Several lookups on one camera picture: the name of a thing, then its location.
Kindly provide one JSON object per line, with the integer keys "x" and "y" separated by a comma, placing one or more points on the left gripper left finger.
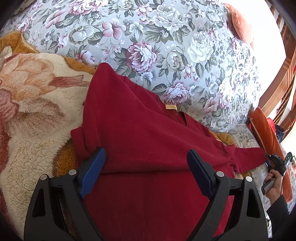
{"x": 56, "y": 210}

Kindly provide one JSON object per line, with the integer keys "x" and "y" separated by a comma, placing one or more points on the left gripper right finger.
{"x": 234, "y": 211}

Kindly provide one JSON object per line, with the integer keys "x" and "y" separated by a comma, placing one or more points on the dark red knit sweater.
{"x": 146, "y": 190}

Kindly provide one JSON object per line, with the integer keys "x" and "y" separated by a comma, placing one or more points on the right forearm dark sleeve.
{"x": 278, "y": 213}

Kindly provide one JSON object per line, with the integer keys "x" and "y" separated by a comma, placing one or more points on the person's right hand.
{"x": 276, "y": 191}

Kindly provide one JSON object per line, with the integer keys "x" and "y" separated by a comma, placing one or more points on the orange red pillow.
{"x": 267, "y": 140}

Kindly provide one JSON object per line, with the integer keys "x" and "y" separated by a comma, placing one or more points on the wooden headboard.
{"x": 280, "y": 95}

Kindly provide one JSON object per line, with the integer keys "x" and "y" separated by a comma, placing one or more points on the orange cream fleece blanket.
{"x": 42, "y": 101}

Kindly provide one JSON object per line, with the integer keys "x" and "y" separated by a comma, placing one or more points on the pink cushion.
{"x": 240, "y": 24}

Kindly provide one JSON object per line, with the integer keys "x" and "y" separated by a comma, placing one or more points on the floral grey bedsheet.
{"x": 188, "y": 52}

